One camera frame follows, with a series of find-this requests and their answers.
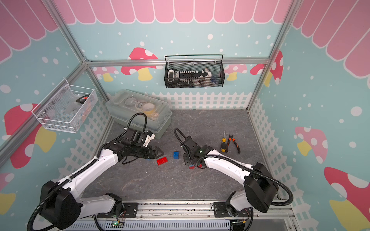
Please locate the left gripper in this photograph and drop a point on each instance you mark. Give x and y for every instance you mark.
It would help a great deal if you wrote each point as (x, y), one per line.
(149, 153)

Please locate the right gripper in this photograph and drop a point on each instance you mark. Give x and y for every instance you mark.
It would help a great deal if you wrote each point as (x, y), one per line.
(185, 157)

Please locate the red long lego brick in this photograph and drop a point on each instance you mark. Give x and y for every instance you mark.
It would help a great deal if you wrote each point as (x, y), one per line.
(162, 161)

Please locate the dark blue square lego brick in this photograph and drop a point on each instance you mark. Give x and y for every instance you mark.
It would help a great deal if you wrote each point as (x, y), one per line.
(176, 155)

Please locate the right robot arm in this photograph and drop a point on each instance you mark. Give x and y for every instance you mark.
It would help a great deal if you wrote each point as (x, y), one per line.
(259, 190)

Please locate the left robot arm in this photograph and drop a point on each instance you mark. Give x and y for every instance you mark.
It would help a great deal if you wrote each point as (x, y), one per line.
(61, 203)

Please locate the yellow black screwdriver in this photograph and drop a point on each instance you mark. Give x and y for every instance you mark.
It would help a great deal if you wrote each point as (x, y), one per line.
(223, 144)

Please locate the yellow tape roll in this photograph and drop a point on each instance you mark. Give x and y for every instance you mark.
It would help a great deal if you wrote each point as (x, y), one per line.
(149, 108)

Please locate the white black power strip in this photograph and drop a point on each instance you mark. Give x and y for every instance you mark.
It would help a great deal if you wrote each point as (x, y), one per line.
(188, 77)

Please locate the green circuit board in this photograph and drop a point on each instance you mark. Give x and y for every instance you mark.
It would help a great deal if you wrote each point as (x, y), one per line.
(116, 225)

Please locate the black red tape measure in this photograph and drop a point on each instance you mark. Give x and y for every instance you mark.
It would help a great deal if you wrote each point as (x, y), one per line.
(82, 99)

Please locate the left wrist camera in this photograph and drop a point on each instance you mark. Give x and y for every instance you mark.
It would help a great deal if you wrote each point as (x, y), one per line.
(139, 138)

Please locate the black wire mesh basket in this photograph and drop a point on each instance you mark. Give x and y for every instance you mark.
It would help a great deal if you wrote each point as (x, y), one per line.
(213, 62)

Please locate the white wire mesh basket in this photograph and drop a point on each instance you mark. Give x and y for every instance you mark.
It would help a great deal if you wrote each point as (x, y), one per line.
(58, 111)

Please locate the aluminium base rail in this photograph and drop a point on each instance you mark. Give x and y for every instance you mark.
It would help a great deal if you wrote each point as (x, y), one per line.
(190, 215)

